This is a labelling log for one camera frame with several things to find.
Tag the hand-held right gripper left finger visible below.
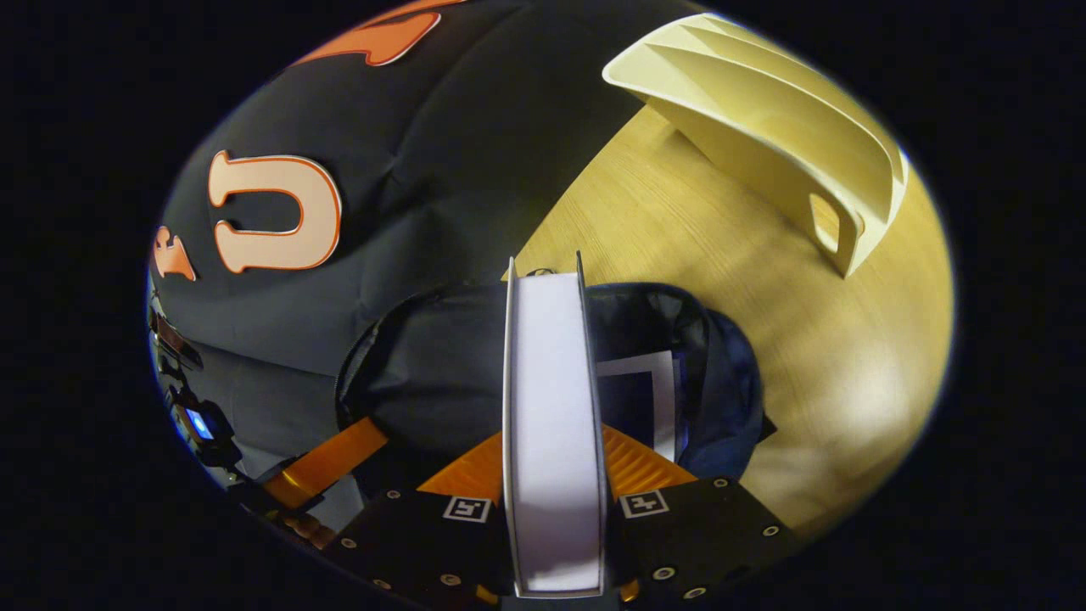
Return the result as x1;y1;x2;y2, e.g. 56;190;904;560
322;431;515;608

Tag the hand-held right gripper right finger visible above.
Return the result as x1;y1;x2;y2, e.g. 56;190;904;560
601;423;803;607

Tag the blue book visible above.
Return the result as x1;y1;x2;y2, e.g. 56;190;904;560
594;350;684;463

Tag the dark blue schoolbag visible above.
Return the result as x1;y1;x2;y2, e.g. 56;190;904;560
335;270;777;510

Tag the white book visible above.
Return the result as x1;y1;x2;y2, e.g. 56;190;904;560
502;252;610;599

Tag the white plastic bookshelf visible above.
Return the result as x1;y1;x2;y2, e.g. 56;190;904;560
602;13;910;279

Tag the brown bead bracelet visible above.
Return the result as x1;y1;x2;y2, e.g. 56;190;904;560
284;512;338;551

